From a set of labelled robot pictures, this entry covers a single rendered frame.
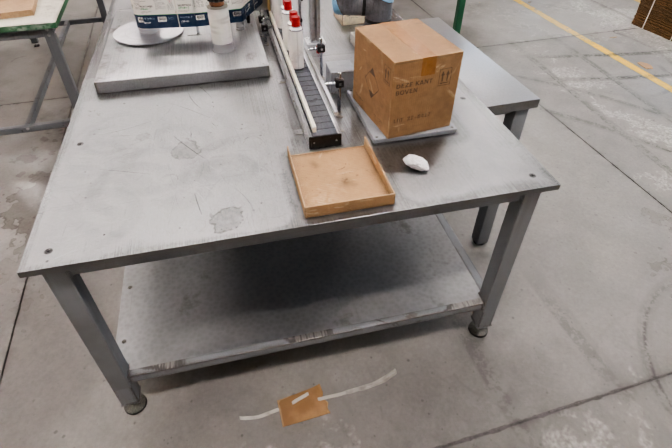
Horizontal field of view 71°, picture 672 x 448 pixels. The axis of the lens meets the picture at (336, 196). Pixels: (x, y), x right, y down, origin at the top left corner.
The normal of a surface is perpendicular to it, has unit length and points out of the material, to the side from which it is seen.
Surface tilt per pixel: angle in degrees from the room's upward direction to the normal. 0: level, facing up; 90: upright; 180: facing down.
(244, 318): 1
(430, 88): 90
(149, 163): 0
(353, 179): 0
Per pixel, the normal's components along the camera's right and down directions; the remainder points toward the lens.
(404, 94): 0.37, 0.61
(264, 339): 0.00, -0.76
